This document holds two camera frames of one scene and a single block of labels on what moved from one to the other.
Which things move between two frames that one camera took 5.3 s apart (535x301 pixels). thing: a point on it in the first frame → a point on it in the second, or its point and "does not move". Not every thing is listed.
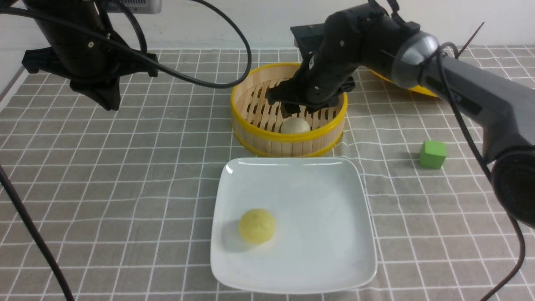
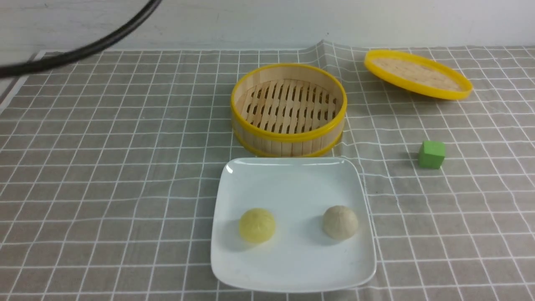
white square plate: x=322 y=240 does not move
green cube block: x=433 y=154 does not move
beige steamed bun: x=295 y=125 → x=340 y=222
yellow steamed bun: x=256 y=226 does not move
